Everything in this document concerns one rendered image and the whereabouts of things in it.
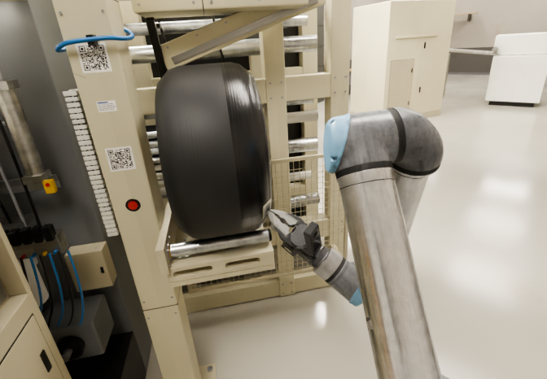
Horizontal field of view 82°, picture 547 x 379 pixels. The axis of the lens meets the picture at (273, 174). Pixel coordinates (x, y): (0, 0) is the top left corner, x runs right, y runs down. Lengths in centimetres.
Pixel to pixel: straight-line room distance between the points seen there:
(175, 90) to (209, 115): 12
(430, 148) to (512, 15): 1291
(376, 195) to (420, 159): 14
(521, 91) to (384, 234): 757
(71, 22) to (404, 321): 102
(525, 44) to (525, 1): 550
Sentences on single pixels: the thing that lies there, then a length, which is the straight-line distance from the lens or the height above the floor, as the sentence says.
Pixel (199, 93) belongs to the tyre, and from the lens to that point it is 89.
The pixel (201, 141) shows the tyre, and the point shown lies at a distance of 83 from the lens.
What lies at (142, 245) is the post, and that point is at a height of 90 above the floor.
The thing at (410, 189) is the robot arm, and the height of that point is 119.
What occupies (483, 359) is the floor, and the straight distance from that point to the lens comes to 210.
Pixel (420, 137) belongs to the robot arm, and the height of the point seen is 133.
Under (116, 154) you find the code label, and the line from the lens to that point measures 107.
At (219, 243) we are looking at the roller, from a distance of 109.
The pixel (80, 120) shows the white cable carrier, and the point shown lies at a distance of 108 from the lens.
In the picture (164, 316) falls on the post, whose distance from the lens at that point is 140.
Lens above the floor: 152
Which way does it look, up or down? 23 degrees down
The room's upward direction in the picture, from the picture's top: 4 degrees counter-clockwise
